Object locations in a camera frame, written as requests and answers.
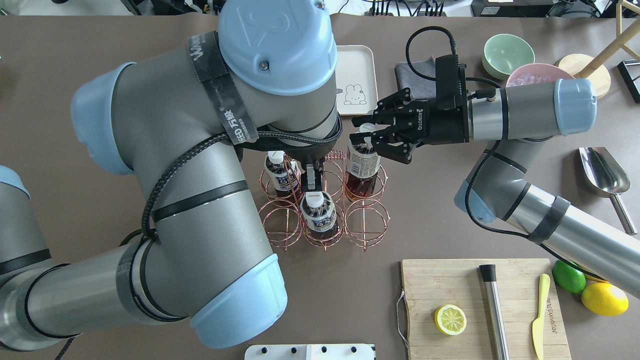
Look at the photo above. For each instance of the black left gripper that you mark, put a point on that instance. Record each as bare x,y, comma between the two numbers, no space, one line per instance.
313,178

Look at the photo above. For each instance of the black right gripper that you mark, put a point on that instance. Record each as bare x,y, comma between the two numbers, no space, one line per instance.
446,125

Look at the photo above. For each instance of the copper wire bottle basket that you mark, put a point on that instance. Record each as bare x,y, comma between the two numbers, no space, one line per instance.
362,220

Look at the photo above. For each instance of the tea bottle white cap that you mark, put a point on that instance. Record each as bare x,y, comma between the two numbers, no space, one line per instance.
362,168

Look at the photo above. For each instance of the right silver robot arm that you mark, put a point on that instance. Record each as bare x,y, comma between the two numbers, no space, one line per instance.
517,124

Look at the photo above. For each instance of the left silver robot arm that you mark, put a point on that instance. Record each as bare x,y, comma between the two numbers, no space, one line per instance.
264,80

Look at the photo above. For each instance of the grey folded cloth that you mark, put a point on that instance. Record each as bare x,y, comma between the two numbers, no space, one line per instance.
420,88

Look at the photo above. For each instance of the white rabbit tray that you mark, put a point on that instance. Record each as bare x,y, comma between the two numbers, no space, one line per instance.
356,80

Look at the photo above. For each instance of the green empty bowl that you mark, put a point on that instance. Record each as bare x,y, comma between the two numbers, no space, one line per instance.
504,53

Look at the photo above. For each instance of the bamboo cutting board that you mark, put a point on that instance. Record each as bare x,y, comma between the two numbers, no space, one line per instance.
429,284

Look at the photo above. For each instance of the pink bowl of ice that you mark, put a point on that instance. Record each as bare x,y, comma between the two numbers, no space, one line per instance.
536,73

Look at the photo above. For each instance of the steel muddler with black tip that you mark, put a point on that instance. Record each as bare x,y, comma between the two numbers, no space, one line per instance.
490,282

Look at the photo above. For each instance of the yellow lemon half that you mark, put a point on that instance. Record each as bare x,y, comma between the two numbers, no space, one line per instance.
450,320

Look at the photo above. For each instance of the wooden glass drying rack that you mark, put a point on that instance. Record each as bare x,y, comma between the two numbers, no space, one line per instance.
592,68

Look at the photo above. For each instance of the steel ice scoop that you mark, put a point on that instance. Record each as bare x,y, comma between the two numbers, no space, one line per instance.
607,179

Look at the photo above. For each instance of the green lime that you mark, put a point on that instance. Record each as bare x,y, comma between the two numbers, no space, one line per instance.
568,278

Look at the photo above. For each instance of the yellow plastic knife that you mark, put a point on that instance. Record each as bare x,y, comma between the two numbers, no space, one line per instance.
537,325

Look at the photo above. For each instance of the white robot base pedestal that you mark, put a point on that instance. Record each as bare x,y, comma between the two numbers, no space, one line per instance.
317,351

